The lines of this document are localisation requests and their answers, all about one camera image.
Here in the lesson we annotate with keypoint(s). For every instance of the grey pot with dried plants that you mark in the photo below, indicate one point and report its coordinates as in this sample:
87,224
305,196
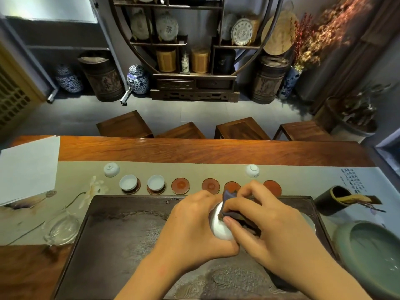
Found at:
356,121

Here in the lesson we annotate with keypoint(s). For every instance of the person's left forearm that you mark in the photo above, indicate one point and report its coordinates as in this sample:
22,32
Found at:
150,278

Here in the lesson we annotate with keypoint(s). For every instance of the person's left hand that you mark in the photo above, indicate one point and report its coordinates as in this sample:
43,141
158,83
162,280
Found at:
190,231

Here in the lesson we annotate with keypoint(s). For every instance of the round red-brown coaster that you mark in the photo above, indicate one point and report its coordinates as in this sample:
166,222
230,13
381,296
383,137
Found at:
272,188
156,192
232,186
210,185
132,191
180,186

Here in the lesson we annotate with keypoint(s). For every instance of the wooden lattice panel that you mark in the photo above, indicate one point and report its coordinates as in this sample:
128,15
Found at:
14,96

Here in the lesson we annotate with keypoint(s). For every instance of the grey standing board frame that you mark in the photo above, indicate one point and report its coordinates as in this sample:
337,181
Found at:
62,37

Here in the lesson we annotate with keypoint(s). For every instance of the yellow bamboo canister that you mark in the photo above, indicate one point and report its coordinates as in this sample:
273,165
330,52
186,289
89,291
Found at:
166,60
200,60

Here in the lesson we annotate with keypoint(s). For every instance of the dark round wooden display shelf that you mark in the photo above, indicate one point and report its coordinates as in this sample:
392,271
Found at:
193,85

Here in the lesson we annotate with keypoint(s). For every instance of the paper-wrapped round tea cake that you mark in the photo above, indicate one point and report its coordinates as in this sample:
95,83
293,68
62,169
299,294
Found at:
227,25
242,31
167,27
141,26

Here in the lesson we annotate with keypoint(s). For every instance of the black tea tool holder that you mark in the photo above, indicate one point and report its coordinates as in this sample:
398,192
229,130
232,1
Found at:
328,201

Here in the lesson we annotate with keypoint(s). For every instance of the clear glass pitcher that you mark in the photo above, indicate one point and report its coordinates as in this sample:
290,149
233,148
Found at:
61,229

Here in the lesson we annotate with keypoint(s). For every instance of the person's right middle finger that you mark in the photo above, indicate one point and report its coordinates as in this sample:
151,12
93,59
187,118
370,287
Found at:
253,192

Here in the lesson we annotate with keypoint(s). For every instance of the dark tea jar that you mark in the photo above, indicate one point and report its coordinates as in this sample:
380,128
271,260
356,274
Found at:
224,61

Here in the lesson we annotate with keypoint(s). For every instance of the blue and white porcelain jar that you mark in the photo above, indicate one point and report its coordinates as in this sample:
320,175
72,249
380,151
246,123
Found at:
68,78
137,78

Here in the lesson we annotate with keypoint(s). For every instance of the beige painted table runner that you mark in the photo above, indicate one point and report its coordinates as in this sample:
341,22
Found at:
78,174

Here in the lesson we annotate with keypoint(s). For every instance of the dark wooden tea tray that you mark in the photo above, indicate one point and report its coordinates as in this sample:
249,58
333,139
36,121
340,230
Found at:
125,240

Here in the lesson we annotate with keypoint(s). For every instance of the celadon green waste bowl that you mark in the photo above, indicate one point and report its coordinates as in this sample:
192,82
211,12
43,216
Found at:
368,256

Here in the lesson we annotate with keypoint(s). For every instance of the white porcelain bowl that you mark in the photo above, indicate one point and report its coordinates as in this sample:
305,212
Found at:
310,222

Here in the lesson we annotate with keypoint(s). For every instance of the light bamboo tea scoop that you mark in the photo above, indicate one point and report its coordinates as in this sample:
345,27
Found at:
353,198

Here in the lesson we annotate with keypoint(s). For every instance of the dark tea cloth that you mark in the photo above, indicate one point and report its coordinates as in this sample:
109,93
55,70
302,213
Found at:
229,196

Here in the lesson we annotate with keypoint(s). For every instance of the person's right thumb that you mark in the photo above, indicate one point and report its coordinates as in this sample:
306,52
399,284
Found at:
236,223

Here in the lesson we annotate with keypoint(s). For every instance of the round woven bamboo tray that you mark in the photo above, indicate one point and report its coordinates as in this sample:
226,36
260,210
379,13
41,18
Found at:
279,32

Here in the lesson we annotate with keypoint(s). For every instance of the blue and white tall vase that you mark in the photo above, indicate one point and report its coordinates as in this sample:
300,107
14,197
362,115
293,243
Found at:
289,82

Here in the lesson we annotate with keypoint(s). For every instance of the dark tea pick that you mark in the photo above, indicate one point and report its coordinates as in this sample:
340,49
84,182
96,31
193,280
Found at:
375,207

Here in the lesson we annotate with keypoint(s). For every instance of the carved dark wooden barrel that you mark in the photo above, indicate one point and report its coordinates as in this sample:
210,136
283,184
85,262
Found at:
101,76
270,78

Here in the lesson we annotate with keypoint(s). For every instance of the white porcelain teacup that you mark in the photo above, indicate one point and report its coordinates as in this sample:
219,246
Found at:
128,182
111,169
156,182
252,170
218,229

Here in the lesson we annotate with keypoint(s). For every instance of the dried red flower branches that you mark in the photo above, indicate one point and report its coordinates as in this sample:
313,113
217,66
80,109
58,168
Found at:
328,28

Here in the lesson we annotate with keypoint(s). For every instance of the person's right hand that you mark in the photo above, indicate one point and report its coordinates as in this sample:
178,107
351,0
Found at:
275,231

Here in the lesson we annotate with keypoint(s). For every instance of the person's left thumb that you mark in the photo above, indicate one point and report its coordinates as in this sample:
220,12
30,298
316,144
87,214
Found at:
229,247

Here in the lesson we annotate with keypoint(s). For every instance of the white paper sheets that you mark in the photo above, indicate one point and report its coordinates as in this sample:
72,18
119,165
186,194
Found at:
28,168

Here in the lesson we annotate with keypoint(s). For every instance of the person's right forearm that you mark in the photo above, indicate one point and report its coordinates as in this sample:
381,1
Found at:
325,282

